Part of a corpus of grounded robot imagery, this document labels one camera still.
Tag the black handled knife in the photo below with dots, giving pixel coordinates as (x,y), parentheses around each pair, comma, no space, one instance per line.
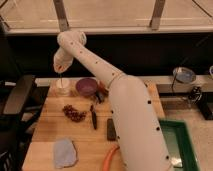
(94,116)

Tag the metal bowl on counter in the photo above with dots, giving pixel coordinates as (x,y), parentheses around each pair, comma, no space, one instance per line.
(184,75)

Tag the black rectangular block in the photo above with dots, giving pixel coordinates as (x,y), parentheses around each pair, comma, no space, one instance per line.
(111,133)

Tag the purple bowl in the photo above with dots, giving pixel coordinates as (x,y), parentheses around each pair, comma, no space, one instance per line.
(86,87)

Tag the white paper cup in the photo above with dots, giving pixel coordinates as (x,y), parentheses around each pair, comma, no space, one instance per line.
(66,87)

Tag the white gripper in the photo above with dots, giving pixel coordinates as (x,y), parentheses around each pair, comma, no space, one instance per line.
(59,68)

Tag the orange bowl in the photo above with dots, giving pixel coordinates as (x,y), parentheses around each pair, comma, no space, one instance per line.
(102,88)

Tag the blue grey cloth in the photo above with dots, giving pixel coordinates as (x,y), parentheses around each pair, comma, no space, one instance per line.
(64,153)

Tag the orange carrot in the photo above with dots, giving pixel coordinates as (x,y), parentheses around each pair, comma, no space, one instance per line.
(108,157)

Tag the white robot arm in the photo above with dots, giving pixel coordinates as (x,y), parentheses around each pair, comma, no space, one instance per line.
(139,135)

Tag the black chair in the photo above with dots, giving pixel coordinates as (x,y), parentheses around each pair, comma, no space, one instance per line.
(19,109)

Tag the green plastic tray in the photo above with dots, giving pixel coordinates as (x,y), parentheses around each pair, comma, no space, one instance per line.
(179,145)

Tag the bunch of red grapes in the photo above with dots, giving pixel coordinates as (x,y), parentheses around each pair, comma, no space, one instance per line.
(73,114)

